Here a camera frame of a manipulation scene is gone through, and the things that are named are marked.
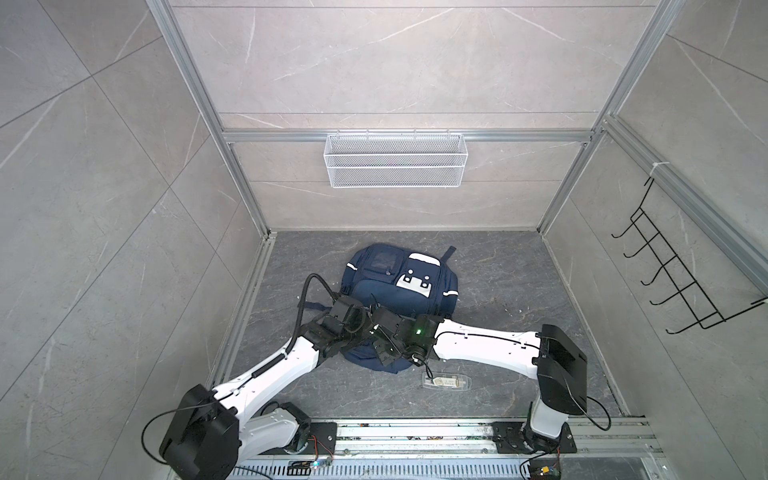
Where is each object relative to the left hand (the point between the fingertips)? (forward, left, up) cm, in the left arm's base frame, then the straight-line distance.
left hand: (375, 321), depth 83 cm
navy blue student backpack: (+16, -9, -2) cm, 18 cm away
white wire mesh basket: (+51, -8, +19) cm, 55 cm away
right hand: (-7, -1, -2) cm, 7 cm away
